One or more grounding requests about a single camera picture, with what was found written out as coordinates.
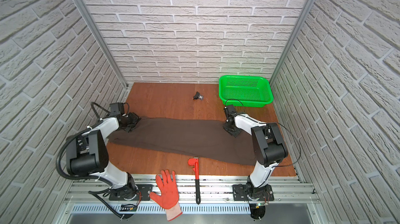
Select small black metal object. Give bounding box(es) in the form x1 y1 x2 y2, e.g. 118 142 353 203
193 91 204 100

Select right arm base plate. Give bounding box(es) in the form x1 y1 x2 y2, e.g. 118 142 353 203
232 183 275 202

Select red pipe wrench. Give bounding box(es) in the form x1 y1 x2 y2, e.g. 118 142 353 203
187 157 201 205

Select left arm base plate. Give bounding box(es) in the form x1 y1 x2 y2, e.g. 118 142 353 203
108 184 153 201

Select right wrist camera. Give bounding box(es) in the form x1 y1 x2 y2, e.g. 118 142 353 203
224 104 237 119

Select brown trousers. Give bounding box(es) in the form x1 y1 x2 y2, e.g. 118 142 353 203
108 118 256 166

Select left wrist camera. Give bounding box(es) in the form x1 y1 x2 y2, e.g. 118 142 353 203
109 102 125 117

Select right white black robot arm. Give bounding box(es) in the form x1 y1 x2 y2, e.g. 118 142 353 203
224 113 289 200

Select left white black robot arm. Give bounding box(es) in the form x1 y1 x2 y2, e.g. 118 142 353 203
66 113 141 200

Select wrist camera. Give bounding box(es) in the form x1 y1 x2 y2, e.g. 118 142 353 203
224 104 237 119
109 102 125 117

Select red work glove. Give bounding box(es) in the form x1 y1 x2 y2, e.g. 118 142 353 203
149 169 182 222

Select green plastic basket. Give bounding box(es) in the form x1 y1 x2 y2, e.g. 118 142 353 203
219 75 274 107

